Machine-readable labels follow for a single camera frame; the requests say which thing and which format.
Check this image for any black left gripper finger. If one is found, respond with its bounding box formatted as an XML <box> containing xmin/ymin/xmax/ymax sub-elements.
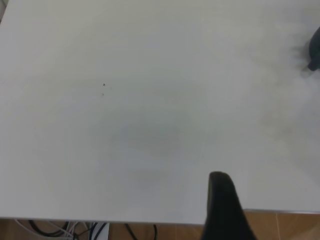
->
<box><xmin>201</xmin><ymin>171</ymin><xmax>258</xmax><ymax>240</ymax></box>

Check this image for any dark grey ceramic mug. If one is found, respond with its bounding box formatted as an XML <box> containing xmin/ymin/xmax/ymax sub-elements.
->
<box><xmin>306</xmin><ymin>25</ymin><xmax>320</xmax><ymax>73</ymax></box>

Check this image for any black cable under table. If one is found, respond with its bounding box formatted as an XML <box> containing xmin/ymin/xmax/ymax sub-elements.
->
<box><xmin>27</xmin><ymin>219</ymin><xmax>70</xmax><ymax>238</ymax></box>
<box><xmin>124</xmin><ymin>223</ymin><xmax>158</xmax><ymax>240</ymax></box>

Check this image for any blue cable under table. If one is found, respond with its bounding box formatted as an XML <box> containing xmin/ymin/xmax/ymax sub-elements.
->
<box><xmin>88</xmin><ymin>221</ymin><xmax>107</xmax><ymax>240</ymax></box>

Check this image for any white cable under table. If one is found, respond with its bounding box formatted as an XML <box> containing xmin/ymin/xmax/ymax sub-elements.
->
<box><xmin>13</xmin><ymin>218</ymin><xmax>87</xmax><ymax>240</ymax></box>

